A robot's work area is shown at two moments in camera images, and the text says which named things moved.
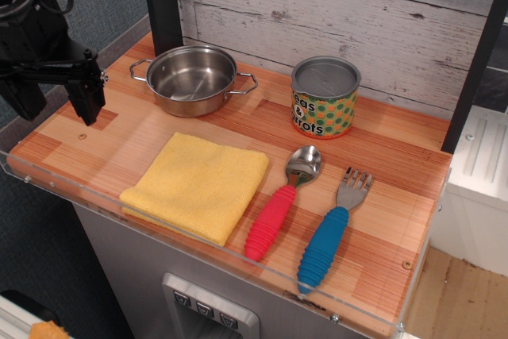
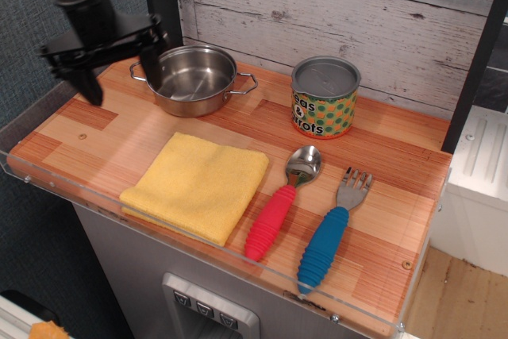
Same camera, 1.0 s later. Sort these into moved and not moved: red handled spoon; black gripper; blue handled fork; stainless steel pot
Moved: black gripper
Not moved: stainless steel pot; red handled spoon; blue handled fork
